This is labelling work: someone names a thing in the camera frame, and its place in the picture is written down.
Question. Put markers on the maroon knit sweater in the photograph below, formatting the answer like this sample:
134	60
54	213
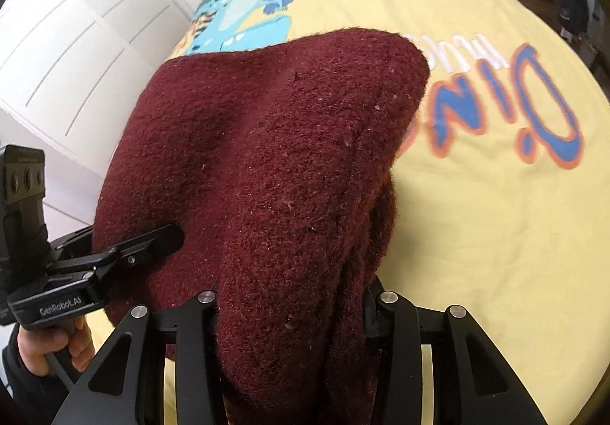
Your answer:
262	167

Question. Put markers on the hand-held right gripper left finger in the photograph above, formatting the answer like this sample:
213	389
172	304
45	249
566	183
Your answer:
200	325

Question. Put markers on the yellow printed blanket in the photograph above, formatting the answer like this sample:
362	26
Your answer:
476	239

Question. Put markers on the white panelled wardrobe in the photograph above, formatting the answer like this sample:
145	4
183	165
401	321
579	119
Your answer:
71	48

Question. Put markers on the person's left hand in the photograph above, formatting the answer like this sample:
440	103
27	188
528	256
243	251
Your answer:
38	346

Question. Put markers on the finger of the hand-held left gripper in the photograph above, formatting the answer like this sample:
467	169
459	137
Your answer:
71	241
152	241

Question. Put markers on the dark hanging clothes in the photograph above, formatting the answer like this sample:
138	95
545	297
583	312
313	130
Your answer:
576	5

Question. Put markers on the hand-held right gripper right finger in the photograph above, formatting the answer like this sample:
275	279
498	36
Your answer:
376	325

